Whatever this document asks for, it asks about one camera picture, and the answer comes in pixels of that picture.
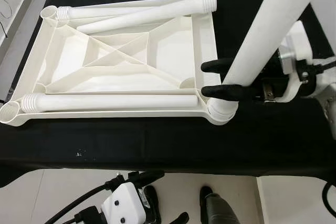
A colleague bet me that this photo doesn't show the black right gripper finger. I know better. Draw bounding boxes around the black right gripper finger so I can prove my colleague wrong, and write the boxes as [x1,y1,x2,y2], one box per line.
[201,58,239,76]
[201,83,263,102]

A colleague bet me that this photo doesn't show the black tablecloth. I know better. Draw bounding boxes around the black tablecloth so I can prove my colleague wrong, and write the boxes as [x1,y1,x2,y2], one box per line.
[0,0,336,188]

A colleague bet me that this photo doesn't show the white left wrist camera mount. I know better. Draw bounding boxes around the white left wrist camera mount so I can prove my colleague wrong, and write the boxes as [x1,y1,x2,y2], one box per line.
[100,181,149,224]

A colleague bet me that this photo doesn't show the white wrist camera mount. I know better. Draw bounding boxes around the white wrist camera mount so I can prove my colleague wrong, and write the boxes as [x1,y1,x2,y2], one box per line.
[100,181,149,224]
[277,19,318,104]

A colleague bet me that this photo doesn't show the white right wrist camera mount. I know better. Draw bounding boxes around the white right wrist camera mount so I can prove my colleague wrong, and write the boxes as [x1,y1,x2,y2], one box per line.
[277,19,318,104]

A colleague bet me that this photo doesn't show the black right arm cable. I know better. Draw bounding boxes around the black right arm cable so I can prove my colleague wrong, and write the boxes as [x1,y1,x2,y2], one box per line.
[302,59,336,72]

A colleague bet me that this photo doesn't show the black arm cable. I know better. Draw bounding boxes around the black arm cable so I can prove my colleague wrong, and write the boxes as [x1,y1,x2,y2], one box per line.
[302,59,336,72]
[45,179,124,224]

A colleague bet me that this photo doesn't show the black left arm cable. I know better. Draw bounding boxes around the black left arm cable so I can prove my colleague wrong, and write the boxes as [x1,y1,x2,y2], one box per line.
[45,179,124,224]

